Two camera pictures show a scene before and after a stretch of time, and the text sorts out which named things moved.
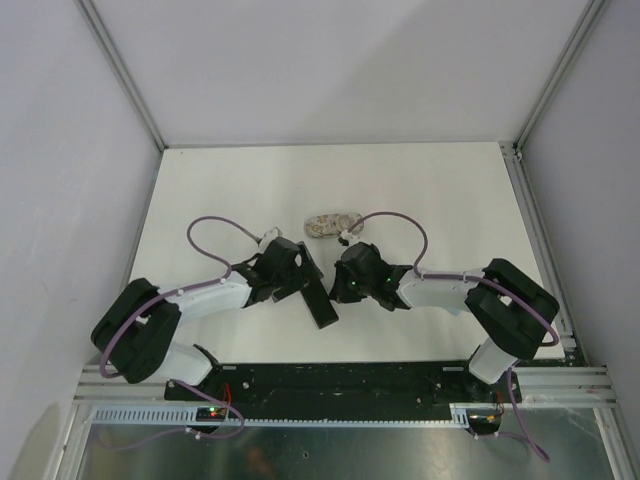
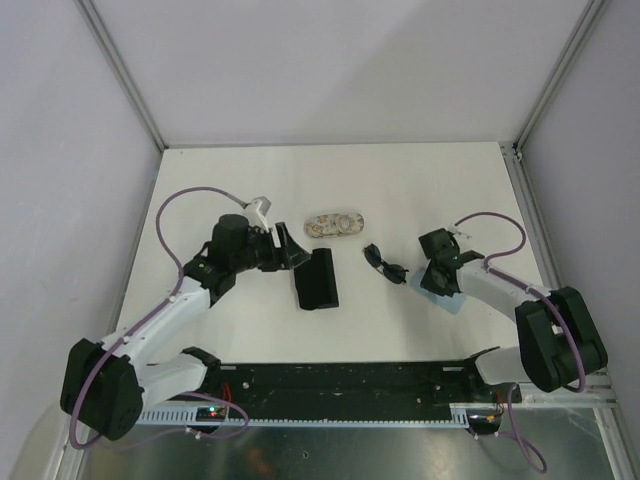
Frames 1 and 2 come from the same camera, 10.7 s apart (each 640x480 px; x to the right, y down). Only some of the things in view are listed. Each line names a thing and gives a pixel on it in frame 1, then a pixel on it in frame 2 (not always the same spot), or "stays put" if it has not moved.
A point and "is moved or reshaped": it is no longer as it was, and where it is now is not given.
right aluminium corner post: [569, 58] stays put
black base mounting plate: [353, 387] stays put
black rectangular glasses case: [319, 304] is moved or reshaped
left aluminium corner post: [124, 72] stays put
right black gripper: [339, 291] to [427, 283]
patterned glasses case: [332, 225] stays put
